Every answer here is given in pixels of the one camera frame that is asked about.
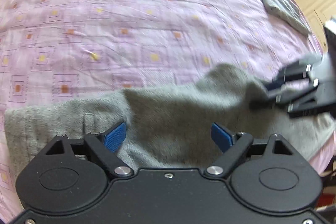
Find speckled grey pants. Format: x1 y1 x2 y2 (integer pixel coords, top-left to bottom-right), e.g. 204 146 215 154
4 64 335 176

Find folded grey garment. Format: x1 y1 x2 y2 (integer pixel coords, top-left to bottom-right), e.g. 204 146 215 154
262 0 311 36

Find pink patterned bed sheet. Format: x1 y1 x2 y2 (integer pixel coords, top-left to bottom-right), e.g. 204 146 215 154
1 0 335 221

